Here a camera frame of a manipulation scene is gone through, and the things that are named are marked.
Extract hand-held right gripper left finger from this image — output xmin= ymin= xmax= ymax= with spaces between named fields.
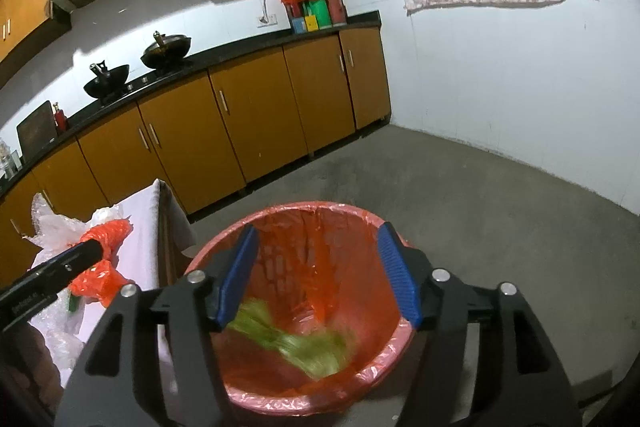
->
xmin=54 ymin=226 xmax=260 ymax=427

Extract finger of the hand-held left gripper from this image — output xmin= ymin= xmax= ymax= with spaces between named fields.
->
xmin=0 ymin=241 xmax=104 ymax=333

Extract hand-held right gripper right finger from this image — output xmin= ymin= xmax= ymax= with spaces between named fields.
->
xmin=377 ymin=222 xmax=583 ymax=427

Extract clear bubble wrap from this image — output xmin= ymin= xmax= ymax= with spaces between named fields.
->
xmin=22 ymin=193 xmax=132 ymax=375

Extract orange plastic bag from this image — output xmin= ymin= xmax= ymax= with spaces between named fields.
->
xmin=67 ymin=219 xmax=136 ymax=309

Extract red basin with liner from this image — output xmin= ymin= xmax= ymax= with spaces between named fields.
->
xmin=187 ymin=202 xmax=415 ymax=418

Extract light green plastic bag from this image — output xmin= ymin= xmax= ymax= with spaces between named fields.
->
xmin=227 ymin=297 xmax=358 ymax=380

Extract red plastic bin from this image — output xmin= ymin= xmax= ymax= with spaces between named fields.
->
xmin=186 ymin=202 xmax=416 ymax=420

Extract white table cloth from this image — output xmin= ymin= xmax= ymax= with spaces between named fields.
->
xmin=30 ymin=178 xmax=199 ymax=427

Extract glass jars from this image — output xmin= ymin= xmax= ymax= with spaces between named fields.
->
xmin=0 ymin=139 xmax=23 ymax=180

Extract dark cutting board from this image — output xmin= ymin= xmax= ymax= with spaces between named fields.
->
xmin=16 ymin=101 xmax=58 ymax=151

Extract red bottle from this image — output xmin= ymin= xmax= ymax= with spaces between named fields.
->
xmin=52 ymin=102 xmax=69 ymax=135

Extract wooden base cabinet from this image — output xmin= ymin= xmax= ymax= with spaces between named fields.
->
xmin=0 ymin=26 xmax=392 ymax=275

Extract black gas cooktop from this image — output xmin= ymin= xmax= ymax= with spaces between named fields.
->
xmin=82 ymin=57 xmax=196 ymax=108

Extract black countertop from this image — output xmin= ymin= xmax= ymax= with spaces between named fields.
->
xmin=0 ymin=9 xmax=382 ymax=198

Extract black wok with lid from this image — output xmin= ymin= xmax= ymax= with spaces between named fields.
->
xmin=140 ymin=29 xmax=193 ymax=70

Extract green box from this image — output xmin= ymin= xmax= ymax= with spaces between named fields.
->
xmin=301 ymin=0 xmax=334 ymax=30

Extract black wok with handle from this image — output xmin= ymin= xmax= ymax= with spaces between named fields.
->
xmin=82 ymin=59 xmax=132 ymax=104

